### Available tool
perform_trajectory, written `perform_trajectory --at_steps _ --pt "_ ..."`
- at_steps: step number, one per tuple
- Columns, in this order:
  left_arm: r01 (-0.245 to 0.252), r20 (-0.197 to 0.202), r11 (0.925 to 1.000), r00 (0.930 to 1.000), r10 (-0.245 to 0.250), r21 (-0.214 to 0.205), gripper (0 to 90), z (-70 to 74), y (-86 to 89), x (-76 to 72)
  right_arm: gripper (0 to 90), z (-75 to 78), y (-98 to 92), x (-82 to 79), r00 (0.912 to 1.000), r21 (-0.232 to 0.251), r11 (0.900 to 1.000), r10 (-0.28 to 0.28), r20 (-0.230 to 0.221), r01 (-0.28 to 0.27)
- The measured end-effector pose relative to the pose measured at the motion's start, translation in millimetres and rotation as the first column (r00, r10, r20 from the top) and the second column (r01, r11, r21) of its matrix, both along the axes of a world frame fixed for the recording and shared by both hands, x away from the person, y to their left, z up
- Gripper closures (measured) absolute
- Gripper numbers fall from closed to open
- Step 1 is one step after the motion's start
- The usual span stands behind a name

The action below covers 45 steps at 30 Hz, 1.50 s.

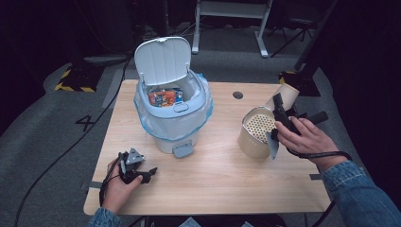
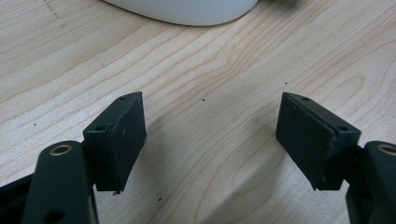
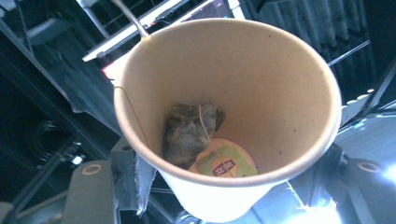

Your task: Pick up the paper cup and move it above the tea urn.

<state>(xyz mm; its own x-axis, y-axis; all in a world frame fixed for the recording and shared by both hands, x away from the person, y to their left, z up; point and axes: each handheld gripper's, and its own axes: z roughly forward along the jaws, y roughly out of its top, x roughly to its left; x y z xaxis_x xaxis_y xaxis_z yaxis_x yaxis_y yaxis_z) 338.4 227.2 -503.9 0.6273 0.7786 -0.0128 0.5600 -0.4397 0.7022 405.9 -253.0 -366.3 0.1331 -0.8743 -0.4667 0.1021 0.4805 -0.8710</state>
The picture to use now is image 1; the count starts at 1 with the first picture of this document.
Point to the translucent blue bin liner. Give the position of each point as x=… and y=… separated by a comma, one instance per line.
x=171, y=127

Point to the blue printed snack packet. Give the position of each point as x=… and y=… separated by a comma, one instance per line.
x=165, y=97

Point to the grey floor tape strip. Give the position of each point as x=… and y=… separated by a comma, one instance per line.
x=113, y=88

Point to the white and blue pedal bin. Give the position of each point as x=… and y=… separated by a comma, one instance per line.
x=171, y=119

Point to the black slanted stand pole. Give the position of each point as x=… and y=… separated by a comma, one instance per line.
x=315, y=34

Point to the beige paper cup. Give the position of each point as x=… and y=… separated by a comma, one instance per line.
x=288, y=91

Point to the person's right hand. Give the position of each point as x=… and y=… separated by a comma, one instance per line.
x=307, y=140

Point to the person's left hand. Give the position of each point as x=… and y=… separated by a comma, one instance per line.
x=116, y=194

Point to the beige perforated strainer canister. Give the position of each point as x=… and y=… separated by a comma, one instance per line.
x=252, y=143

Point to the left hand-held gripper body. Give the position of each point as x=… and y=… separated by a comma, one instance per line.
x=129, y=164

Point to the dark round table grommet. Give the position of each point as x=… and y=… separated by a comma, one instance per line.
x=237, y=95

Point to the white metal desk frame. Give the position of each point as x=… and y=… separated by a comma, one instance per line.
x=231, y=9

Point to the black tripod stand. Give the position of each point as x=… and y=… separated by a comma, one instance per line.
x=296, y=31

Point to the yellow-black striped stand base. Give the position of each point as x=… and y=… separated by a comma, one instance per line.
x=78, y=80
x=304, y=85

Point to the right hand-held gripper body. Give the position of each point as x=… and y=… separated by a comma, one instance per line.
x=283, y=121

